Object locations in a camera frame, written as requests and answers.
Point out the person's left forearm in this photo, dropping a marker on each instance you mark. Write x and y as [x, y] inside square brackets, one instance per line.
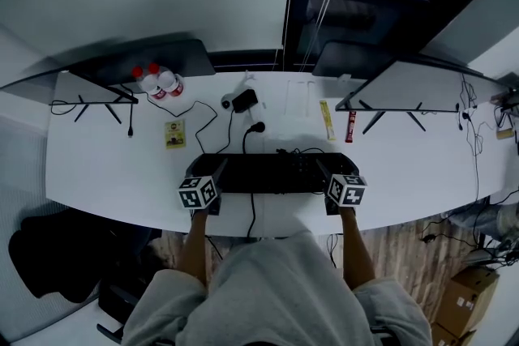
[196, 251]

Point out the black jacket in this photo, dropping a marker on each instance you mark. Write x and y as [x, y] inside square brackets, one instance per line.
[61, 255]

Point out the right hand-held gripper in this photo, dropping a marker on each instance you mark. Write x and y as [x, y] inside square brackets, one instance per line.
[346, 192]

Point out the small yellow box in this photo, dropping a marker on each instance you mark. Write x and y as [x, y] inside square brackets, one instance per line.
[505, 133]

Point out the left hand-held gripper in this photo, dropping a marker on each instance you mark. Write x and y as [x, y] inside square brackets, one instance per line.
[198, 194]

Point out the yellow card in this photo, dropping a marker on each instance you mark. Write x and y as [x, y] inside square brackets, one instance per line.
[175, 134]

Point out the wide black computer monitor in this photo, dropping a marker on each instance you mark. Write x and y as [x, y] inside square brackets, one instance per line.
[417, 89]

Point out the red stick packet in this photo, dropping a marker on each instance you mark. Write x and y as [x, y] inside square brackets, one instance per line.
[352, 127]

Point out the white flat box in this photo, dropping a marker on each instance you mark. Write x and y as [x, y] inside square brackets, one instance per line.
[298, 99]

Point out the black keyboard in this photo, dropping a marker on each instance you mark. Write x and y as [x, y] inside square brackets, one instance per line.
[267, 174]

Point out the brown cardboard box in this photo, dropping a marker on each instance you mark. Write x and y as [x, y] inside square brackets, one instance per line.
[452, 336]
[466, 300]

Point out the yellow stick packet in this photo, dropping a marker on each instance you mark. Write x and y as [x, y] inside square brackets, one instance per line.
[327, 120]

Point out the black power adapter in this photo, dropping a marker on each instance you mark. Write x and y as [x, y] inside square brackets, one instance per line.
[428, 237]
[243, 101]

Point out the red-capped water bottle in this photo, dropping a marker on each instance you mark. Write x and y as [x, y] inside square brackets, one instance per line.
[151, 87]
[169, 83]

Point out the person's grey shirt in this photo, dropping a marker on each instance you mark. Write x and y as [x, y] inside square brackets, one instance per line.
[275, 296]

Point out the person's right forearm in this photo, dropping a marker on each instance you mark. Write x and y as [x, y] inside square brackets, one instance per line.
[357, 251]

